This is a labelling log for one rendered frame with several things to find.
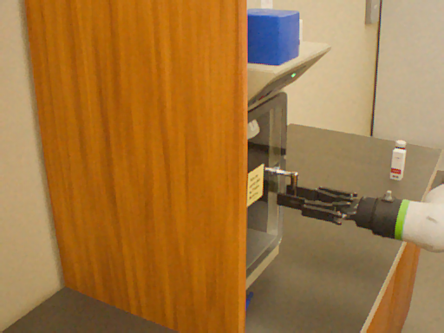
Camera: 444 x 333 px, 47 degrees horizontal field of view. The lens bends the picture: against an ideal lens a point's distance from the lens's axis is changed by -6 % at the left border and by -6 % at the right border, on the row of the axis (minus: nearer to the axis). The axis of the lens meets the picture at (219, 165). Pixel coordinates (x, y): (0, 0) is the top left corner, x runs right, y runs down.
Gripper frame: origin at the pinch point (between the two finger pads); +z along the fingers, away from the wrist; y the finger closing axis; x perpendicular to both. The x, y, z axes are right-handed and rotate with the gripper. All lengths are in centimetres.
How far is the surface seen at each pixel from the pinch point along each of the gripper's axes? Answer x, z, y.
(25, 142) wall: -18, 49, 37
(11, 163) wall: -14, 49, 42
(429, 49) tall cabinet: 10, 10, -284
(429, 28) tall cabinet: -5, 11, -284
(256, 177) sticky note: -8.9, 4.3, 12.1
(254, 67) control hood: -36.5, -1.7, 25.6
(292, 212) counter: 20.5, 11.4, -28.6
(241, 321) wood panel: 12.6, -3.5, 33.5
